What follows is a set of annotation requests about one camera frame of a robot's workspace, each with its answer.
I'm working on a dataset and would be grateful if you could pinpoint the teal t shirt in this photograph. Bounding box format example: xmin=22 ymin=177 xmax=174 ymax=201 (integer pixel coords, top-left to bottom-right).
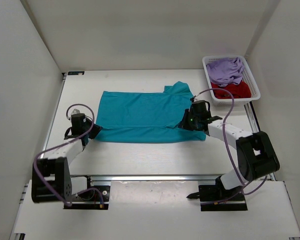
xmin=95 ymin=81 xmax=206 ymax=144

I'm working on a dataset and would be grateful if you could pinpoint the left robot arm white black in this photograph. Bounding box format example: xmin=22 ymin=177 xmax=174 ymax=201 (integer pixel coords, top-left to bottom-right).
xmin=31 ymin=113 xmax=102 ymax=207

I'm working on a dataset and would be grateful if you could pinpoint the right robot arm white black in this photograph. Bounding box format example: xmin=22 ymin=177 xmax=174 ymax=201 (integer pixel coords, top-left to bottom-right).
xmin=177 ymin=98 xmax=280 ymax=200

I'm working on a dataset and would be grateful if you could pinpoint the red t shirt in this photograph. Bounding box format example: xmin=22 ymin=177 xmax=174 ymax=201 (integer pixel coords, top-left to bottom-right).
xmin=210 ymin=81 xmax=252 ymax=99

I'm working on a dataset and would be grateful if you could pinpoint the lavender t shirt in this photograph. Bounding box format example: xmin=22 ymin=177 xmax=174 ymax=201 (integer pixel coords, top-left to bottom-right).
xmin=206 ymin=57 xmax=245 ymax=87

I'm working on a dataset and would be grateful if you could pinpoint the white plastic basket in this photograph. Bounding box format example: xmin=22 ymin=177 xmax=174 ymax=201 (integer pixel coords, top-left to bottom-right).
xmin=202 ymin=54 xmax=261 ymax=106

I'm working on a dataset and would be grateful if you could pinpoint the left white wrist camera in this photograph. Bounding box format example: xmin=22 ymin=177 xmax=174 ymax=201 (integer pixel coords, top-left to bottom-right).
xmin=70 ymin=108 xmax=81 ymax=116

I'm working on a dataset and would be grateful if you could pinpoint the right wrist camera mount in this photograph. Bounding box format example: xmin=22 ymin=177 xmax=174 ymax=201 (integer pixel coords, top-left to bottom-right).
xmin=190 ymin=95 xmax=199 ymax=103

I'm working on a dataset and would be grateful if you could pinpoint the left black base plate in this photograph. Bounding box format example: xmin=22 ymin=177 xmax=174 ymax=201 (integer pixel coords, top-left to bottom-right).
xmin=63 ymin=175 xmax=111 ymax=211

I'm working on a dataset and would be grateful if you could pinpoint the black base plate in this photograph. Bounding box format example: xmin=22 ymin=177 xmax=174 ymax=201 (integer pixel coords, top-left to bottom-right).
xmin=186 ymin=184 xmax=248 ymax=212
xmin=63 ymin=175 xmax=111 ymax=211

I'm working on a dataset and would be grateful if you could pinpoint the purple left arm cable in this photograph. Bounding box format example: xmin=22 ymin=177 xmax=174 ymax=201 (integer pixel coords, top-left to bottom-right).
xmin=32 ymin=103 xmax=104 ymax=207

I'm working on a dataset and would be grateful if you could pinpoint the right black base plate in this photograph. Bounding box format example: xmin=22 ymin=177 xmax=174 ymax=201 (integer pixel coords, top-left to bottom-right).
xmin=186 ymin=184 xmax=248 ymax=212

